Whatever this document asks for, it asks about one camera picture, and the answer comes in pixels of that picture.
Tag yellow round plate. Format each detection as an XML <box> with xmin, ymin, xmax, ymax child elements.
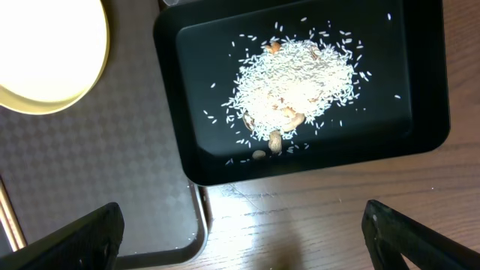
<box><xmin>1</xmin><ymin>0</ymin><xmax>110</xmax><ymax>115</ymax></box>

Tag dark brown serving tray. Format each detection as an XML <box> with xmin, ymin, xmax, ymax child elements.
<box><xmin>1</xmin><ymin>0</ymin><xmax>208</xmax><ymax>269</ymax></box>

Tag black waste tray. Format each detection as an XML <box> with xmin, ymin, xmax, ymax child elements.
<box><xmin>153</xmin><ymin>1</ymin><xmax>450</xmax><ymax>185</ymax></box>

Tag wooden chopstick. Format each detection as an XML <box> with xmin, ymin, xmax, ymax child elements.
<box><xmin>1</xmin><ymin>181</ymin><xmax>27</xmax><ymax>252</ymax></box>

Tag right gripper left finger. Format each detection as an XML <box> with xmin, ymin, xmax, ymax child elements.
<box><xmin>1</xmin><ymin>202</ymin><xmax>125</xmax><ymax>270</ymax></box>

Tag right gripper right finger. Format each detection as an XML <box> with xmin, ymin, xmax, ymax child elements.
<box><xmin>361</xmin><ymin>199</ymin><xmax>479</xmax><ymax>270</ymax></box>

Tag leftover rice food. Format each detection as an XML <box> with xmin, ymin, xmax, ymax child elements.
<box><xmin>202</xmin><ymin>13</ymin><xmax>402</xmax><ymax>167</ymax></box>

